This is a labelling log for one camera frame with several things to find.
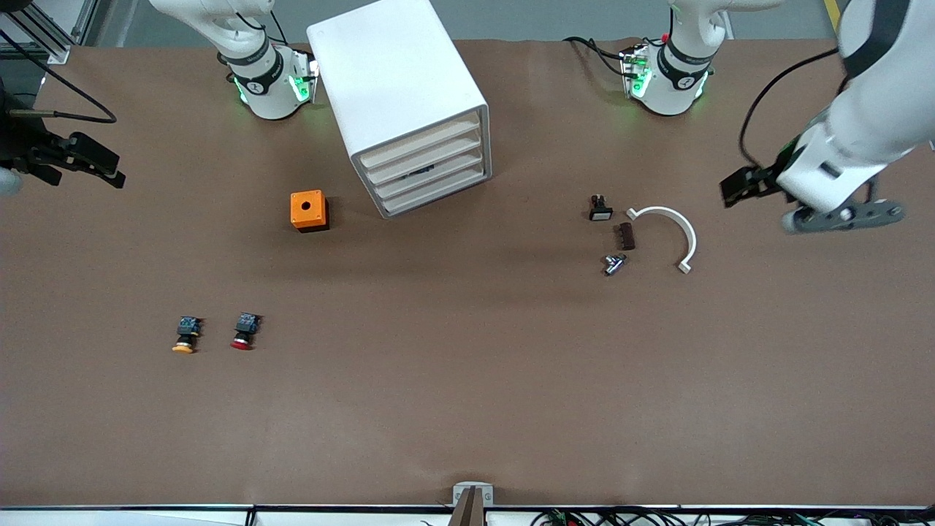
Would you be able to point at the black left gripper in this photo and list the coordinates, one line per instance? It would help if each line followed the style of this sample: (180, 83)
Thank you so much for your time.
(764, 178)

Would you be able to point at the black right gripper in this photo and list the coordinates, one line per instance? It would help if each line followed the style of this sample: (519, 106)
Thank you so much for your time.
(22, 143)

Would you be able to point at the black switch with white face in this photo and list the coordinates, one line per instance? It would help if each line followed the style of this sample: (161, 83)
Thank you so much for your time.
(600, 210)

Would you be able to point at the white plastic drawer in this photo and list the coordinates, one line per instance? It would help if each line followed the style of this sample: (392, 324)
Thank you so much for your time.
(420, 141)
(438, 191)
(447, 171)
(425, 158)

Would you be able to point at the white drawer cabinet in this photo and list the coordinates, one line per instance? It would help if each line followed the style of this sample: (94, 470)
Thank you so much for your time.
(394, 73)

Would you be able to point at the aluminium frame profile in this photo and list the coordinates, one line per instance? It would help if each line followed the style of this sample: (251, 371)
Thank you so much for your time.
(44, 40)

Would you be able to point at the white curved plastic bracket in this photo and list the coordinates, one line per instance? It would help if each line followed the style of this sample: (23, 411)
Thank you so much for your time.
(687, 234)

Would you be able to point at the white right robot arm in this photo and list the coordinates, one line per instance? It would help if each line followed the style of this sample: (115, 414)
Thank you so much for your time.
(270, 95)

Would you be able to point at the brown table mat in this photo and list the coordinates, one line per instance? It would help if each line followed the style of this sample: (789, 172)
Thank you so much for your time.
(467, 380)

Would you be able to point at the brown terminal block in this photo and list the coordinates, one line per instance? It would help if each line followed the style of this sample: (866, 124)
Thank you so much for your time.
(626, 237)

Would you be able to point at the orange button enclosure box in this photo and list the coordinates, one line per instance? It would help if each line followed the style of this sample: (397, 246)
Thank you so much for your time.
(307, 208)

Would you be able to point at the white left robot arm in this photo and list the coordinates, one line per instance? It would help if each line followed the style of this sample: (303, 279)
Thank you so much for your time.
(876, 109)

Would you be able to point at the orange push button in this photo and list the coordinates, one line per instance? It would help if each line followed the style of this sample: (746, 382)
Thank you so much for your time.
(186, 334)

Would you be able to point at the green lit base connector box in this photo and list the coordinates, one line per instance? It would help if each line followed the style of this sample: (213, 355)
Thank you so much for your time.
(303, 80)
(635, 73)

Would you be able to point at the small metal connector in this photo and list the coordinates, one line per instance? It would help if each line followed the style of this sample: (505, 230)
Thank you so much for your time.
(615, 264)

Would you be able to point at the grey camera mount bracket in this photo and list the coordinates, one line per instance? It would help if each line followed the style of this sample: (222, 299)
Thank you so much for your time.
(472, 495)

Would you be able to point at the red push button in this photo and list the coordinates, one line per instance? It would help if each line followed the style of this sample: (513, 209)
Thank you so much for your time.
(245, 330)

